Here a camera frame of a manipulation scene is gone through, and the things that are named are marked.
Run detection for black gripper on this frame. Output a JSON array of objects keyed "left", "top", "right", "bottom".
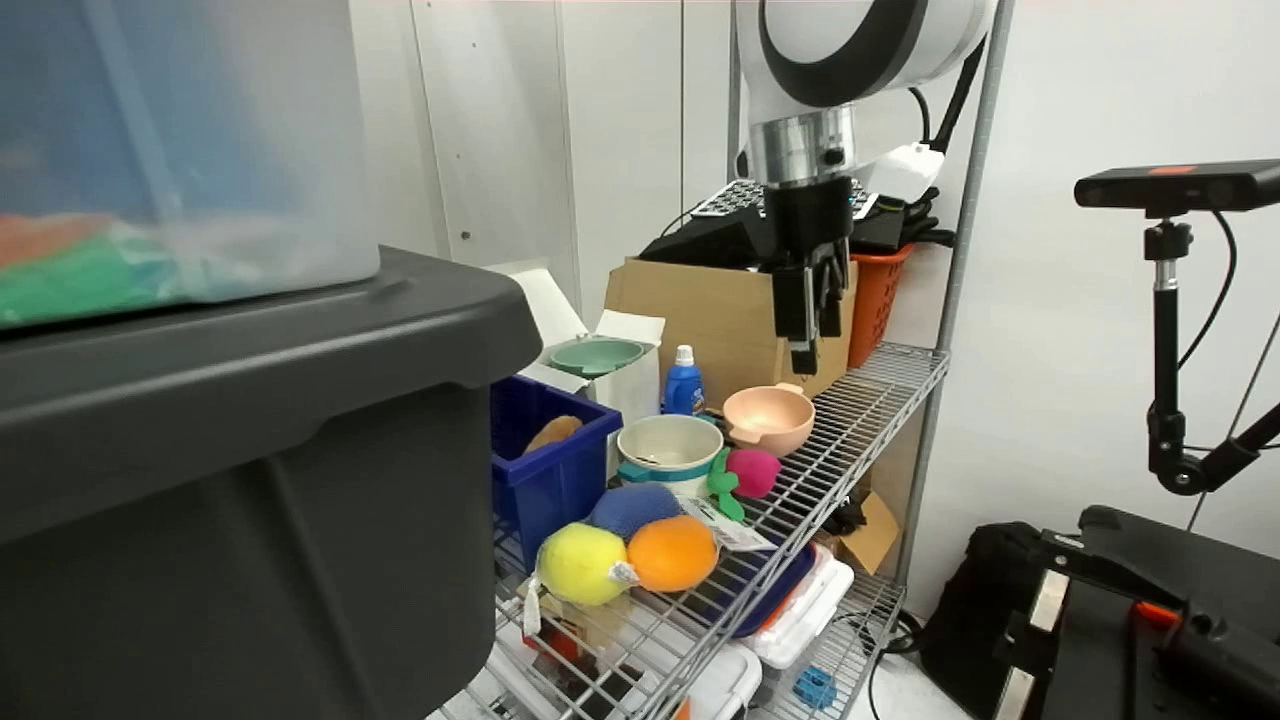
[{"left": 758, "top": 175, "right": 855, "bottom": 378}]

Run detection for pink toy with green leaves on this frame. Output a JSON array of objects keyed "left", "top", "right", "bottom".
[{"left": 703, "top": 444, "right": 786, "bottom": 522}]

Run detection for brown cardboard box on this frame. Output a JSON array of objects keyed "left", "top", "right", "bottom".
[{"left": 603, "top": 255, "right": 861, "bottom": 412}]

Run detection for blue toy detergent bottle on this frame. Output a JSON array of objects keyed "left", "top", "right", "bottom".
[{"left": 658, "top": 340, "right": 708, "bottom": 421}]

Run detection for white cardboard box open lid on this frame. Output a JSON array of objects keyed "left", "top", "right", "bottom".
[{"left": 496, "top": 260, "right": 666, "bottom": 430}]

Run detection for tan bread toy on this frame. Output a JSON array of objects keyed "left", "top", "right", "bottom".
[{"left": 520, "top": 412, "right": 588, "bottom": 460}]

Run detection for orange plastic bin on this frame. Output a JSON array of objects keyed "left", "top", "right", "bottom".
[{"left": 837, "top": 243, "right": 921, "bottom": 372}]

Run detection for black bag pile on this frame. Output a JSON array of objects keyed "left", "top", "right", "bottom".
[{"left": 637, "top": 175, "right": 960, "bottom": 278}]

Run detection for white bowl teal rim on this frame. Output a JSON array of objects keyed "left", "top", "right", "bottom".
[{"left": 613, "top": 412, "right": 731, "bottom": 492}]

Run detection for checkerboard calibration board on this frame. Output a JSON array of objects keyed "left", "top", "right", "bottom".
[{"left": 691, "top": 175, "right": 772, "bottom": 224}]

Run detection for white paper barcode tag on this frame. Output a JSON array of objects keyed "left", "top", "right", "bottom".
[{"left": 673, "top": 477, "right": 775, "bottom": 559}]

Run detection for small cardboard piece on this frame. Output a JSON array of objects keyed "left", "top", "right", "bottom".
[{"left": 827, "top": 492, "right": 903, "bottom": 579}]

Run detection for blue plush ball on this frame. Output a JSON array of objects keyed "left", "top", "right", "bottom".
[{"left": 588, "top": 478, "right": 689, "bottom": 544}]

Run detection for orange plush ball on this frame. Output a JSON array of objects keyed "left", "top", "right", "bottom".
[{"left": 625, "top": 513, "right": 725, "bottom": 600}]

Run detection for white plastic container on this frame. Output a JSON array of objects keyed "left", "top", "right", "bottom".
[
  {"left": 736, "top": 544, "right": 861, "bottom": 671},
  {"left": 676, "top": 645, "right": 768, "bottom": 720}
]

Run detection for blue plastic bin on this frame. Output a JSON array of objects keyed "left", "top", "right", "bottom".
[{"left": 486, "top": 372, "right": 628, "bottom": 563}]

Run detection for yellow green plush ball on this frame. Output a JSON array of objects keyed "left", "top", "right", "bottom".
[{"left": 530, "top": 520, "right": 637, "bottom": 611}]

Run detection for black backpack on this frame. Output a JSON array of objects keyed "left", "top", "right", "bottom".
[{"left": 916, "top": 520, "right": 1086, "bottom": 717}]

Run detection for small blue round item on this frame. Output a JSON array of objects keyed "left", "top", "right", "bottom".
[{"left": 790, "top": 665, "right": 840, "bottom": 717}]

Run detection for black case orange accents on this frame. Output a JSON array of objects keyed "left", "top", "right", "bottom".
[{"left": 992, "top": 500, "right": 1280, "bottom": 720}]

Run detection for dark grey storage tote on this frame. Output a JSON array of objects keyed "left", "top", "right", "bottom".
[{"left": 0, "top": 243, "right": 544, "bottom": 720}]

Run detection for clear plastic storage bin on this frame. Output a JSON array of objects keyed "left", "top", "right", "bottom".
[{"left": 0, "top": 0, "right": 384, "bottom": 337}]

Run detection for metal wire shelf rack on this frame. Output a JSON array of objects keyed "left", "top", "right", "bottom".
[{"left": 424, "top": 0, "right": 1017, "bottom": 720}]

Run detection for pink bowl with handles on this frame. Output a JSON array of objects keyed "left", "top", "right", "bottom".
[{"left": 721, "top": 378, "right": 820, "bottom": 462}]

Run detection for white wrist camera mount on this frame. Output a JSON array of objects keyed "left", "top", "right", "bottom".
[{"left": 861, "top": 140, "right": 953, "bottom": 203}]

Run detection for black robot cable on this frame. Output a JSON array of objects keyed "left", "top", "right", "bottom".
[{"left": 906, "top": 34, "right": 992, "bottom": 158}]

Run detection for black camera stand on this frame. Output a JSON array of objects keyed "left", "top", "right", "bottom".
[{"left": 1136, "top": 210, "right": 1280, "bottom": 500}]

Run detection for black camera bar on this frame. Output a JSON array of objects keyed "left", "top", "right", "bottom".
[{"left": 1072, "top": 156, "right": 1280, "bottom": 216}]

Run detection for black camera cable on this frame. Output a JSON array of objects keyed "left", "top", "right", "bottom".
[{"left": 1173, "top": 209, "right": 1245, "bottom": 377}]

